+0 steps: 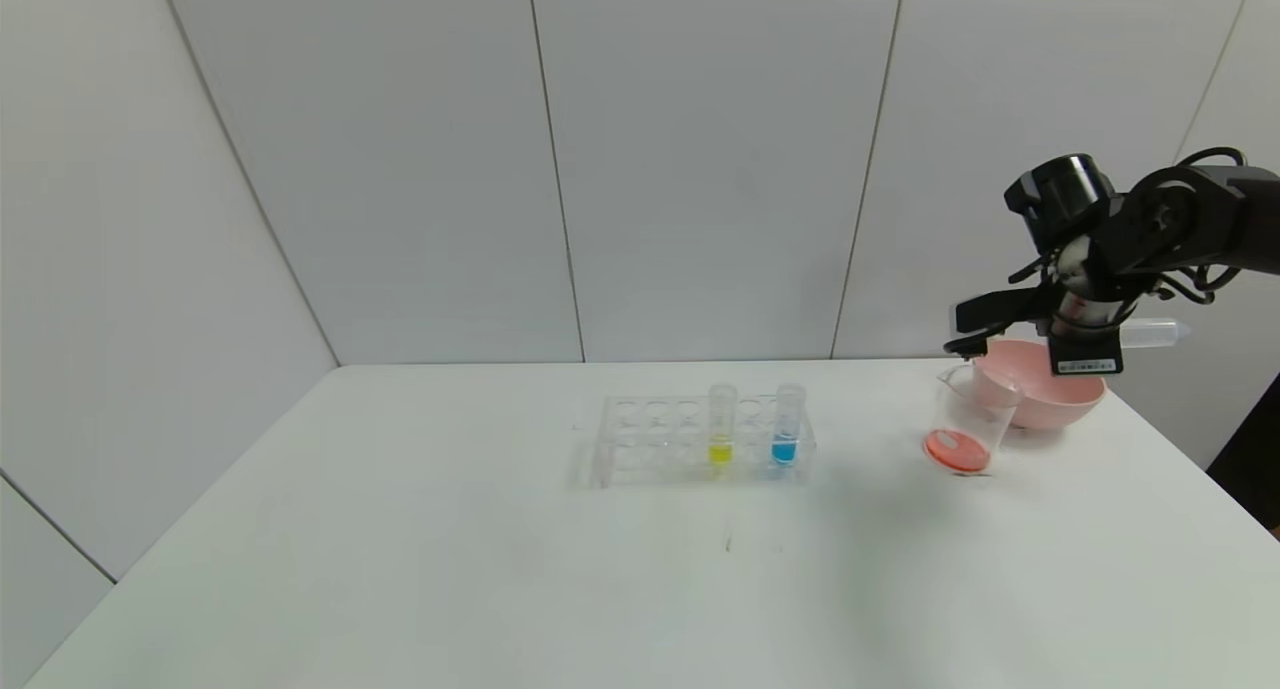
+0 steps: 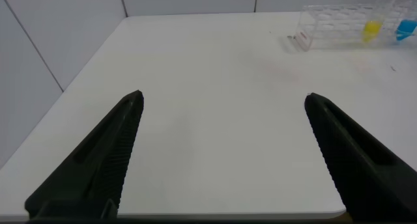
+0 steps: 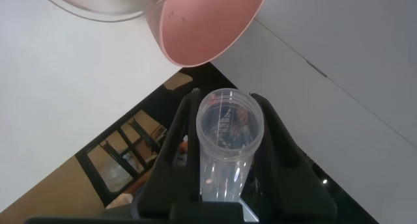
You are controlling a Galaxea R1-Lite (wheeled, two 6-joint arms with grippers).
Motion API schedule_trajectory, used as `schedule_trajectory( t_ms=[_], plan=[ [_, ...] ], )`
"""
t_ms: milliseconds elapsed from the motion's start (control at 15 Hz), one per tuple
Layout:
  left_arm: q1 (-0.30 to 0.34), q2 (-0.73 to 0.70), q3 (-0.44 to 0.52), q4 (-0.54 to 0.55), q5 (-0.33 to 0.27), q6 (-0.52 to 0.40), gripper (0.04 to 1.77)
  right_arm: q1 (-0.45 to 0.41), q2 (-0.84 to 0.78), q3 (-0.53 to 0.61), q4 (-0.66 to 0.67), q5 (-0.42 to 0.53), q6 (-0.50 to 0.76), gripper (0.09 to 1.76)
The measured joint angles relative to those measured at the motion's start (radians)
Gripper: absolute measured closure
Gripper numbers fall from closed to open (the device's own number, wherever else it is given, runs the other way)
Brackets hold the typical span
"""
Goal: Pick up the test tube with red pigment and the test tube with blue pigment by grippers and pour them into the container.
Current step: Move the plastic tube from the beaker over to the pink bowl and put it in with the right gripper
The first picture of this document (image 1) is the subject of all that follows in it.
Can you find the clear acrylic test tube rack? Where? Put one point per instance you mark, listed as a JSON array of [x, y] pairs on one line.
[[660, 454]]

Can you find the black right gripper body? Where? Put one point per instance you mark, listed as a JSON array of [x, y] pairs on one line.
[[1088, 358]]

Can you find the clear glass beaker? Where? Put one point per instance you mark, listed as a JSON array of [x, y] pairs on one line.
[[960, 449]]

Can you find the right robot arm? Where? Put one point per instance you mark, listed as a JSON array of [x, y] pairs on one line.
[[1200, 219]]

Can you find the pink bowl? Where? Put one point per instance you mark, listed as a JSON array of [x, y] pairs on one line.
[[1050, 404]]

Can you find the yellow pigment test tube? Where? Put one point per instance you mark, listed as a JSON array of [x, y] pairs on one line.
[[720, 454]]

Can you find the blue pigment test tube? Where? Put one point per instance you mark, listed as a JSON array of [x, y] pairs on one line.
[[784, 453]]

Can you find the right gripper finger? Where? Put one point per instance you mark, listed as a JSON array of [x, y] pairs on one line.
[[970, 347], [1005, 312]]

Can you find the red pigment test tube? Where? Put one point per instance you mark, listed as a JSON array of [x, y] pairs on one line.
[[1155, 333]]

